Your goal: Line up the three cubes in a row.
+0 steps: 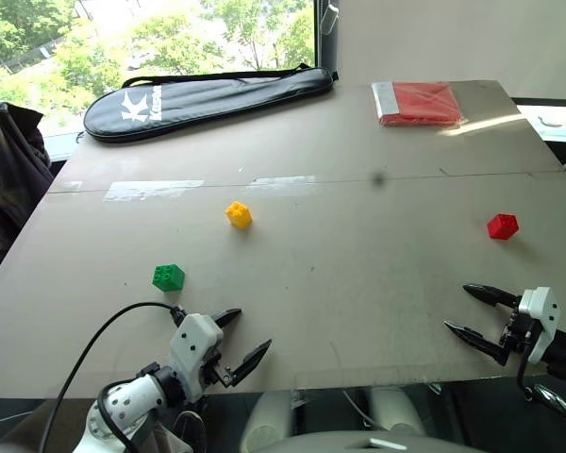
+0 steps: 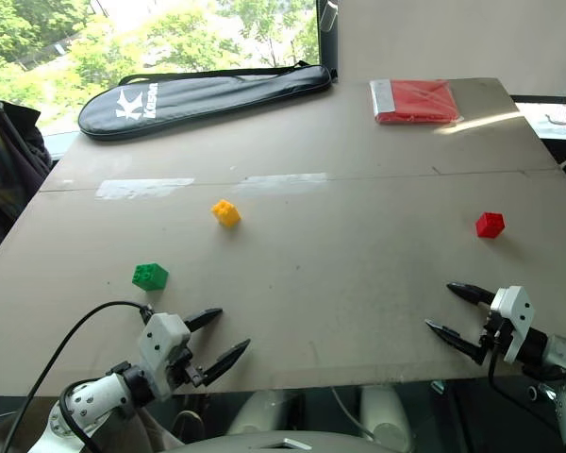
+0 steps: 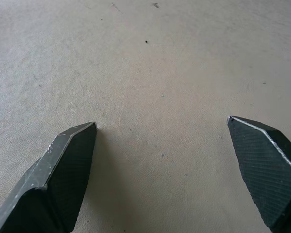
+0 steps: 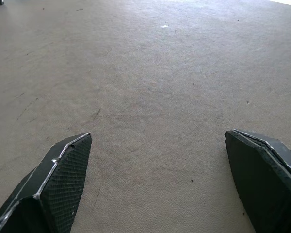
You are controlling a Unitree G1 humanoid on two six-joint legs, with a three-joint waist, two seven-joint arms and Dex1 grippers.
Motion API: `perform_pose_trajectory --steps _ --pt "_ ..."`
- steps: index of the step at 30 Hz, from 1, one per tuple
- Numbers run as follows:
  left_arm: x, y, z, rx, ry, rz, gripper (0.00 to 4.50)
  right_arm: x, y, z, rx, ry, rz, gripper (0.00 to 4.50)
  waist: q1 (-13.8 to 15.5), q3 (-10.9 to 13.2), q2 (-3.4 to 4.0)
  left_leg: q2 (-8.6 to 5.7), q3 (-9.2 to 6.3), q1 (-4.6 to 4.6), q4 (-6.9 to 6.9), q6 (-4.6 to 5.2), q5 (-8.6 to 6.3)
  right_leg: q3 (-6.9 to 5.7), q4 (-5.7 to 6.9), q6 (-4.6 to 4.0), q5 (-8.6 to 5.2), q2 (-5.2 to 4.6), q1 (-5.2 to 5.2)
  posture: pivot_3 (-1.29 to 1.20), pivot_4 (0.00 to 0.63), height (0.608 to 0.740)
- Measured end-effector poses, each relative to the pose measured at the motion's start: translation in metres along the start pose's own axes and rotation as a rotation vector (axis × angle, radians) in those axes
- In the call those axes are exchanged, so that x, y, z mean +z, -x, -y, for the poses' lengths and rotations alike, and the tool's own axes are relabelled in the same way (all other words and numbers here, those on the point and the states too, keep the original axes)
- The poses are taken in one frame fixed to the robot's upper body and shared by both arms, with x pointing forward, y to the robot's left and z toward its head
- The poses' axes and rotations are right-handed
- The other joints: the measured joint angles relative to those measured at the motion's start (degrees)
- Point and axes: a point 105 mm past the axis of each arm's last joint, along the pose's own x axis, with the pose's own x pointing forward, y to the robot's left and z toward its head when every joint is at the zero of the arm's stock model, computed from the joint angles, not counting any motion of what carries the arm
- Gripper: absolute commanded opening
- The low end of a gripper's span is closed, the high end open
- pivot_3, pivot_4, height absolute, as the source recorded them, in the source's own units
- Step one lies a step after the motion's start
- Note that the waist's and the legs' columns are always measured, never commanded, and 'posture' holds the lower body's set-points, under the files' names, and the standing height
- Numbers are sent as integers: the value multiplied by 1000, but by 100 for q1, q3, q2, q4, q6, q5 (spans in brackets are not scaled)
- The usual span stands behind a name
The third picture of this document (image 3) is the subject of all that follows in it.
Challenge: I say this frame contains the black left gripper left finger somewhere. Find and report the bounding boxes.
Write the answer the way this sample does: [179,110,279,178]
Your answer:
[0,121,98,233]

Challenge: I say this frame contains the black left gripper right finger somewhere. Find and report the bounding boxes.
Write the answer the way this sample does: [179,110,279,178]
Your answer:
[227,116,291,233]

